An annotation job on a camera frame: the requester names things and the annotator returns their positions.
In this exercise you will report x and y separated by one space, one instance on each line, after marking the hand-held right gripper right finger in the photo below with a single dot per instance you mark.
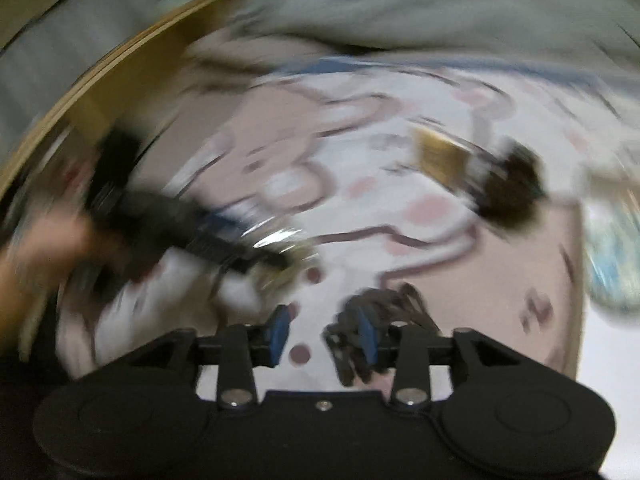
367 337

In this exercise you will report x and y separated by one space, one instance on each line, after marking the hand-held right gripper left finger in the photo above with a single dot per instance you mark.
280 332

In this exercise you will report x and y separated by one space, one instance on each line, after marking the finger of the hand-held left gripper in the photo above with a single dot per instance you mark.
215 225
250 257

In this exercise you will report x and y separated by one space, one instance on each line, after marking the clear bag of rubber bands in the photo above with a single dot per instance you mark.
270 270

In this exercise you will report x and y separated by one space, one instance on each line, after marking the brown hair claw clip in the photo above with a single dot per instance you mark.
385 305

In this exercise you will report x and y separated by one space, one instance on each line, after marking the small cream paper box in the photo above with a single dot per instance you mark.
442 157

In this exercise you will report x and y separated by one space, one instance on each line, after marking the dark crochet scrunchie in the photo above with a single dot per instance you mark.
512 187

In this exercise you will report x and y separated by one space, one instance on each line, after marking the white cardboard box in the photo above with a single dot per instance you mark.
615 375

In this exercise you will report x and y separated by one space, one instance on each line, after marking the floral fabric pouch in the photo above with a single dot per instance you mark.
612 260

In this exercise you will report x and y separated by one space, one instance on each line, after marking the person's left forearm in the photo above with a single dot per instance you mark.
25 305

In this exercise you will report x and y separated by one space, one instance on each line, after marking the person's left hand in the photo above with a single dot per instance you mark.
55 242

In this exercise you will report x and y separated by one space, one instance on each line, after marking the bear printed cloth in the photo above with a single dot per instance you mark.
400 240

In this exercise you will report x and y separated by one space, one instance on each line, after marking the wooden bedside shelf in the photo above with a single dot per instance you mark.
115 75

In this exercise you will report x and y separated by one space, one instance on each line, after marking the grey curtain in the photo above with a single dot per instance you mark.
55 55

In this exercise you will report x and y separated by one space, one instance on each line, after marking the grey duvet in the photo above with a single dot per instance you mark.
425 5

